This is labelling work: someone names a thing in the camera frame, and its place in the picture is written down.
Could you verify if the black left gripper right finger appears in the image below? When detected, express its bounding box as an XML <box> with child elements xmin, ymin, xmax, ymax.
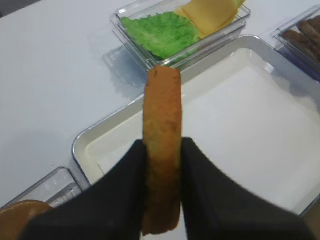
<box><xmin>181</xmin><ymin>137</ymin><xmax>315</xmax><ymax>240</ymax></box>

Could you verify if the clear lettuce cheese container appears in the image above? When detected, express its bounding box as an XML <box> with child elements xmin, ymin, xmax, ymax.
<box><xmin>110</xmin><ymin>0</ymin><xmax>251</xmax><ymax>71</ymax></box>

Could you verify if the white square metal tray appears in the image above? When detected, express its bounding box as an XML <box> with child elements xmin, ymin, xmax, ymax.
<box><xmin>71</xmin><ymin>34</ymin><xmax>320</xmax><ymax>218</ymax></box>

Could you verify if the bun half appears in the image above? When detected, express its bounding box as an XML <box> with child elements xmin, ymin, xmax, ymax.
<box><xmin>141</xmin><ymin>65</ymin><xmax>183</xmax><ymax>236</ymax></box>
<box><xmin>0</xmin><ymin>200</ymin><xmax>53</xmax><ymax>240</ymax></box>

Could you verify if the leftmost brown meat patty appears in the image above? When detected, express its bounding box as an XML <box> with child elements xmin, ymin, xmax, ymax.
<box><xmin>281</xmin><ymin>30</ymin><xmax>320</xmax><ymax>62</ymax></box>

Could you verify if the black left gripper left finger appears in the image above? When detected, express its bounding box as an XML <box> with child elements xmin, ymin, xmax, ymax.
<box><xmin>20</xmin><ymin>140</ymin><xmax>146</xmax><ymax>240</ymax></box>

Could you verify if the brown meat patty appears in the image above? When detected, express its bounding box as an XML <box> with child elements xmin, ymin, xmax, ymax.
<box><xmin>297</xmin><ymin>21</ymin><xmax>320</xmax><ymax>46</ymax></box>
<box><xmin>281</xmin><ymin>30</ymin><xmax>320</xmax><ymax>62</ymax></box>

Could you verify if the green lettuce leaf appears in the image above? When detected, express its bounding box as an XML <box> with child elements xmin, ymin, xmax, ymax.
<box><xmin>121</xmin><ymin>11</ymin><xmax>199</xmax><ymax>59</ymax></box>

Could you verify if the rear yellow cheese slice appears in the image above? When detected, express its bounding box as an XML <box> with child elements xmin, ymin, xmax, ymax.
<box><xmin>231</xmin><ymin>0</ymin><xmax>246</xmax><ymax>12</ymax></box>

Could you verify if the yellow cheese slice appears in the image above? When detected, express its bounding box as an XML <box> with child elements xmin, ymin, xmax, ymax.
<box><xmin>231</xmin><ymin>0</ymin><xmax>246</xmax><ymax>12</ymax></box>
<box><xmin>174</xmin><ymin>0</ymin><xmax>239</xmax><ymax>39</ymax></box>

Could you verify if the clear patty tomato container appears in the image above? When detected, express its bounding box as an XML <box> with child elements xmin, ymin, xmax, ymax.
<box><xmin>272</xmin><ymin>4</ymin><xmax>320</xmax><ymax>82</ymax></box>

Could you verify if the front yellow cheese slice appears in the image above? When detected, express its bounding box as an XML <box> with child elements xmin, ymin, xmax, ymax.
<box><xmin>174</xmin><ymin>0</ymin><xmax>239</xmax><ymax>39</ymax></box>

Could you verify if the clear bun container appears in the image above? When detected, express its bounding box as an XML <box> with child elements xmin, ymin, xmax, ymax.
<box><xmin>5</xmin><ymin>167</ymin><xmax>83</xmax><ymax>208</ymax></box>

